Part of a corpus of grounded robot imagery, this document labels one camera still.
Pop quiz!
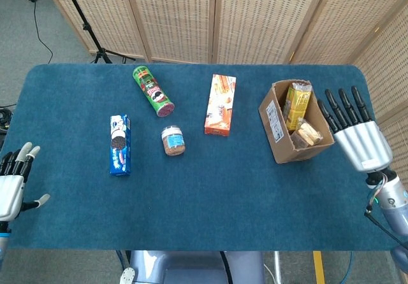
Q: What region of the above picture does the blue Oreo cookie box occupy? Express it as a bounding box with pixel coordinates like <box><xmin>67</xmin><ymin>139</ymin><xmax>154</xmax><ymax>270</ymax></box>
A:
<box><xmin>109</xmin><ymin>114</ymin><xmax>133</xmax><ymax>177</ymax></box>

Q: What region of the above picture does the cardboard box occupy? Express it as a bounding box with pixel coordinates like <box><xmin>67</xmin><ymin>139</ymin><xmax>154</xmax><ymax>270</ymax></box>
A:
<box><xmin>258</xmin><ymin>79</ymin><xmax>336</xmax><ymax>165</ymax></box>

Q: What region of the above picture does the clear jar blue label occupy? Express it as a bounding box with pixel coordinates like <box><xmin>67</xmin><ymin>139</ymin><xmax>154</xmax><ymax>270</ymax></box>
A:
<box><xmin>160</xmin><ymin>125</ymin><xmax>187</xmax><ymax>157</ymax></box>

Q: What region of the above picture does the yellow snack bag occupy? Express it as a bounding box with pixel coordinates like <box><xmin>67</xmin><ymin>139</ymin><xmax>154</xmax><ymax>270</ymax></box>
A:
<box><xmin>282</xmin><ymin>81</ymin><xmax>313</xmax><ymax>132</ymax></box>

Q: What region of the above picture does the thin black floor cable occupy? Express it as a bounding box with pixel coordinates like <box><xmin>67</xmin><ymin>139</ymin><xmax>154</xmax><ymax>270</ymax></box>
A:
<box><xmin>26</xmin><ymin>0</ymin><xmax>54</xmax><ymax>65</ymax></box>

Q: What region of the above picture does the orange biscuit box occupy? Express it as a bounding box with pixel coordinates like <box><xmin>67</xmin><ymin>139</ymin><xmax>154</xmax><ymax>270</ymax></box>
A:
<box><xmin>203</xmin><ymin>73</ymin><xmax>237</xmax><ymax>137</ymax></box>

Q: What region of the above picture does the blue table cloth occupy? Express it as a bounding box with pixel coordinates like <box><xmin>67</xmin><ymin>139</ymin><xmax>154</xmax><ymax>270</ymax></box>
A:
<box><xmin>1</xmin><ymin>62</ymin><xmax>400</xmax><ymax>253</ymax></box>

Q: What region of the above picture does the white table leg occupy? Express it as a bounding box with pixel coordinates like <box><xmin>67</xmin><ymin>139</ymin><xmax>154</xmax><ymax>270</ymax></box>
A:
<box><xmin>273</xmin><ymin>251</ymin><xmax>283</xmax><ymax>284</ymax></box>

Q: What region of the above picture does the grey-blue robot torso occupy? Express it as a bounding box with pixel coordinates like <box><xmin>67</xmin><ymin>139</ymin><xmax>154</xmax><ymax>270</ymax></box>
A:
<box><xmin>119</xmin><ymin>250</ymin><xmax>266</xmax><ymax>284</ymax></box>

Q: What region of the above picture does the black cable bundle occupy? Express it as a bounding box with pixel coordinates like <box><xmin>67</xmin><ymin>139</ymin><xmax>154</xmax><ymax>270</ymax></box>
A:
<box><xmin>0</xmin><ymin>103</ymin><xmax>14</xmax><ymax>136</ymax></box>

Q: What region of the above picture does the black tripod stand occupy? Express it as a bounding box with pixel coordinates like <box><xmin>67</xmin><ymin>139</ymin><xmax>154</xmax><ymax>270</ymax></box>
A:
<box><xmin>59</xmin><ymin>0</ymin><xmax>136</xmax><ymax>65</ymax></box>

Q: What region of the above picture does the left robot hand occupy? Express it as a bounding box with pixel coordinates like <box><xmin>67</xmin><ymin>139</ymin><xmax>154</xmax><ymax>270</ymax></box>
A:
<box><xmin>0</xmin><ymin>141</ymin><xmax>52</xmax><ymax>223</ymax></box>

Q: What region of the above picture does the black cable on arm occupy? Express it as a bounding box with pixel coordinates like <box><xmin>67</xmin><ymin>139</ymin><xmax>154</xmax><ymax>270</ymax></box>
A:
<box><xmin>363</xmin><ymin>206</ymin><xmax>408</xmax><ymax>246</ymax></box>

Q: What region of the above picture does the green Pringles can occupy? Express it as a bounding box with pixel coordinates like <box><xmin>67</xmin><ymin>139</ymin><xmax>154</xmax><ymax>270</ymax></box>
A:
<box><xmin>132</xmin><ymin>66</ymin><xmax>176</xmax><ymax>118</ymax></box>

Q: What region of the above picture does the clear snack packet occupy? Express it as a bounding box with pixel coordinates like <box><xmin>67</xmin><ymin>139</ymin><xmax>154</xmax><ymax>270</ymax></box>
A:
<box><xmin>290</xmin><ymin>117</ymin><xmax>324</xmax><ymax>150</ymax></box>

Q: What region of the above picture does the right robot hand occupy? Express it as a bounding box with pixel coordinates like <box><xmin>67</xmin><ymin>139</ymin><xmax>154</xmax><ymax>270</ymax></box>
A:
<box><xmin>316</xmin><ymin>85</ymin><xmax>394</xmax><ymax>173</ymax></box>

